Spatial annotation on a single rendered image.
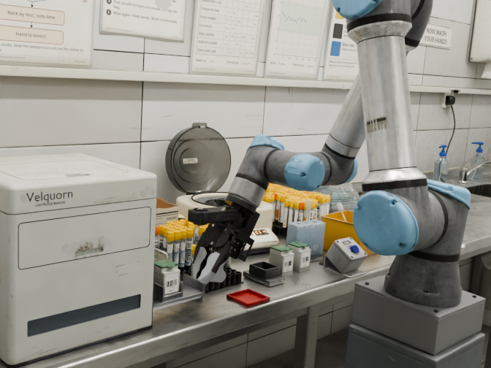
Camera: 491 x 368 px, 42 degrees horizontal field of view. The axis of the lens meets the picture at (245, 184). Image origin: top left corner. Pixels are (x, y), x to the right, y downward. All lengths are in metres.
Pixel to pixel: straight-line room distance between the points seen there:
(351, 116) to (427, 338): 0.47
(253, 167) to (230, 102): 0.79
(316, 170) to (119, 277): 0.45
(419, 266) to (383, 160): 0.24
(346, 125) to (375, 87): 0.22
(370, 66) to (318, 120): 1.33
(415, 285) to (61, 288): 0.65
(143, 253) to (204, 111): 0.96
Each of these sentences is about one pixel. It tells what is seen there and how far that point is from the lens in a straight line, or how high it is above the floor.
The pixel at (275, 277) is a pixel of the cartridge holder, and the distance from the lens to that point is 1.52.
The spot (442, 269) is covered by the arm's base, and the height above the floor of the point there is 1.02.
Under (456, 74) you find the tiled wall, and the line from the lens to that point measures 3.35.
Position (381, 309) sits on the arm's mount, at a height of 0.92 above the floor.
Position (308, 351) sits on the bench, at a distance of 1.61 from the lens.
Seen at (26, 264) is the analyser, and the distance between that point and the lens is 1.06.
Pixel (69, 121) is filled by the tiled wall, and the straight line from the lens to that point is 1.78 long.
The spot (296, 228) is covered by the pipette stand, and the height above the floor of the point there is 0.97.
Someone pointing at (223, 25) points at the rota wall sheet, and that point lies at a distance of 2.08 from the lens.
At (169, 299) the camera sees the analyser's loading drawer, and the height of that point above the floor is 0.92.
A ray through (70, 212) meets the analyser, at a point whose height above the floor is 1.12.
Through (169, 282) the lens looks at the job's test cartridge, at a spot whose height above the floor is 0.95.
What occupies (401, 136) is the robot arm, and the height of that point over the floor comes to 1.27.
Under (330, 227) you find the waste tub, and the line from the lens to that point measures 1.80.
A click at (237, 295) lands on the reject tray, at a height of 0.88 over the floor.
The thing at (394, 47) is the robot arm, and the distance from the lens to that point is 1.17.
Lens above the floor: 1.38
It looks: 11 degrees down
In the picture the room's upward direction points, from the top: 4 degrees clockwise
